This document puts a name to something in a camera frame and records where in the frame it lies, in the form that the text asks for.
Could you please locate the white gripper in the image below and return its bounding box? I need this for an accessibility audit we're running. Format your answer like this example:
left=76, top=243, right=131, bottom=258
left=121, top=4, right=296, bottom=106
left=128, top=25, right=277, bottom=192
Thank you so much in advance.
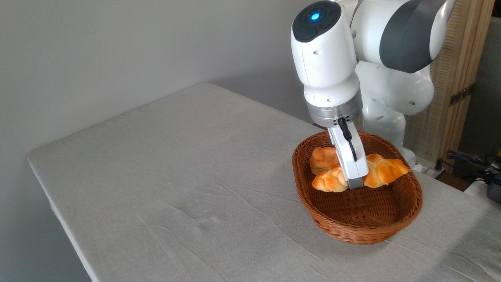
left=327, top=124, right=369, bottom=190

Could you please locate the long braided bread loaf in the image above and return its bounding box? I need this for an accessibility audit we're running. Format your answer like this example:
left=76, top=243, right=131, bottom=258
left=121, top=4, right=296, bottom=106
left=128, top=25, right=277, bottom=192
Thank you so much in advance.
left=312, top=153, right=411, bottom=193

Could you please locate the brown oval wicker basket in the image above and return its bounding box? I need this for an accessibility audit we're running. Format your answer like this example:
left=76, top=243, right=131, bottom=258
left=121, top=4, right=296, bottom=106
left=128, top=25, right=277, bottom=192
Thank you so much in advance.
left=292, top=130, right=423, bottom=245

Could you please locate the round bread bun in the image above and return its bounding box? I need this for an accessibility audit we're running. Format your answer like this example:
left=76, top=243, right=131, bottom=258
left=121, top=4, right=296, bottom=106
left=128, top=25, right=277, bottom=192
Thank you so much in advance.
left=309, top=146, right=341, bottom=176

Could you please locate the white power strip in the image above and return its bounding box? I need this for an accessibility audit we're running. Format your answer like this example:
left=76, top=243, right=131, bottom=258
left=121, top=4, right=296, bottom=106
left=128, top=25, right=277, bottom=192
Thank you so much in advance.
left=414, top=161, right=447, bottom=179

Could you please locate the dark metal screen hinge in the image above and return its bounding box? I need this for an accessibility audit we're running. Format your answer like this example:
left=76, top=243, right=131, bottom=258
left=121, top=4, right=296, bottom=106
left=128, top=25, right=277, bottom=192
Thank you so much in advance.
left=449, top=84, right=474, bottom=107

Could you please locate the dark grey box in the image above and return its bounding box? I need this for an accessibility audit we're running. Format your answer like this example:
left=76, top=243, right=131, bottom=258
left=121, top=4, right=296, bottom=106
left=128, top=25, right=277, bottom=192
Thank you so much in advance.
left=486, top=182, right=501, bottom=204

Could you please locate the grey tablecloth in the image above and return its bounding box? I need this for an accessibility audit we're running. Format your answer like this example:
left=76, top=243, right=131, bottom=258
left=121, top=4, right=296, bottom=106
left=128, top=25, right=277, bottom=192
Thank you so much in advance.
left=27, top=83, right=501, bottom=282

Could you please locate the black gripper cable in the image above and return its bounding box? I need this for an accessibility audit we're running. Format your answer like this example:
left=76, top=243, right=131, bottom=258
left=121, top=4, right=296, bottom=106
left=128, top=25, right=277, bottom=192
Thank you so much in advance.
left=337, top=117, right=358, bottom=162

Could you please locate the black cable bundle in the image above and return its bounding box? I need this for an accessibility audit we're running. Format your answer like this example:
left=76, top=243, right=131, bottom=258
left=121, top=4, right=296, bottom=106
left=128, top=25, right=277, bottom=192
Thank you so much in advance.
left=435, top=150, right=501, bottom=185

